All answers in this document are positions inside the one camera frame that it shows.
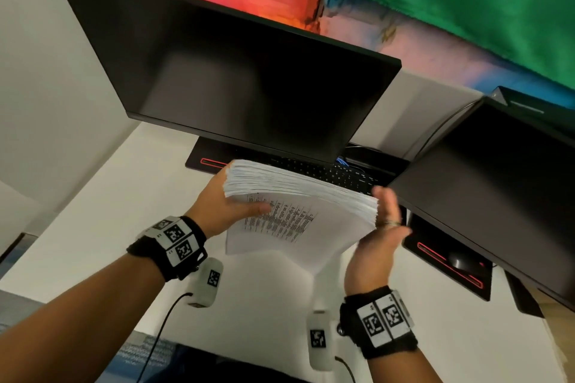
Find black right wristband with markers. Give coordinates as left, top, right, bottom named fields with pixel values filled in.
left=339, top=286, right=419, bottom=361

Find black right camera cable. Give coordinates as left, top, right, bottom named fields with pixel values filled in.
left=334, top=355, right=357, bottom=383

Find person's left hand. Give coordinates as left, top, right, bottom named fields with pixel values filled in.
left=184, top=162, right=273, bottom=241

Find person's dark trousers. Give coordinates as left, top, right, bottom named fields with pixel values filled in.
left=166, top=344, right=311, bottom=383

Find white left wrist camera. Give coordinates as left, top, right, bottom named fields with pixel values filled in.
left=187, top=257, right=225, bottom=309

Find white table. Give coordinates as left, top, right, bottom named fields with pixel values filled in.
left=0, top=121, right=568, bottom=383

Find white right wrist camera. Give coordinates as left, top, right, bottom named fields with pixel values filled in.
left=307, top=311, right=338, bottom=373

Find black flat device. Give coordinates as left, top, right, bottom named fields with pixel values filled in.
left=503, top=270, right=546, bottom=319

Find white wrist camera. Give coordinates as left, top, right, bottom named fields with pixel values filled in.
left=307, top=311, right=338, bottom=373
left=187, top=257, right=225, bottom=309

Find stack of white printed papers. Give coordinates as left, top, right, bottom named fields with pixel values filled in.
left=223, top=159, right=380, bottom=276

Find black red-striped monitor base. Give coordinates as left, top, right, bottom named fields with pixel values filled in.
left=185, top=135, right=239, bottom=172

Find dark grey box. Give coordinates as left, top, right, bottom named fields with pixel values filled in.
left=487, top=86, right=575, bottom=124

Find person's right hand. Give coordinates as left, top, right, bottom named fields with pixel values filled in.
left=343, top=185, right=414, bottom=298

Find black camera cable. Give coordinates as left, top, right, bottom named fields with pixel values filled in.
left=148, top=291, right=195, bottom=383
left=334, top=355, right=357, bottom=383

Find black left wristband with markers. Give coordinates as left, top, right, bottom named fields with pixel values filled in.
left=126, top=215, right=209, bottom=283

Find grey desk divider panel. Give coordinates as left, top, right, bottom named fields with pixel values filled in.
left=350, top=69, right=484, bottom=162

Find black mouse pad red trim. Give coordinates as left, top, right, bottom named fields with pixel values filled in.
left=402, top=214, right=494, bottom=302

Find black computer mouse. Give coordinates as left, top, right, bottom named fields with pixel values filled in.
left=447, top=252, right=478, bottom=272

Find person's left forearm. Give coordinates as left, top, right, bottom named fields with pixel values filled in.
left=0, top=252, right=166, bottom=383

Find person's right forearm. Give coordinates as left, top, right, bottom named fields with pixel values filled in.
left=367, top=346, right=444, bottom=383

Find black left camera cable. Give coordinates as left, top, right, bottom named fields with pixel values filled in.
left=148, top=291, right=195, bottom=383

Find black keyboard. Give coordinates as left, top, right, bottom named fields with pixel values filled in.
left=265, top=154, right=408, bottom=226

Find black computer monitor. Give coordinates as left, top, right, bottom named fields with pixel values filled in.
left=388, top=96, right=575, bottom=312
left=47, top=0, right=403, bottom=166

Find black wristband with markers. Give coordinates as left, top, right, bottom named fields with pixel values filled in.
left=339, top=286, right=419, bottom=361
left=126, top=215, right=209, bottom=283

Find glossy black box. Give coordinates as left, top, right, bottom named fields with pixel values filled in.
left=341, top=144, right=410, bottom=176

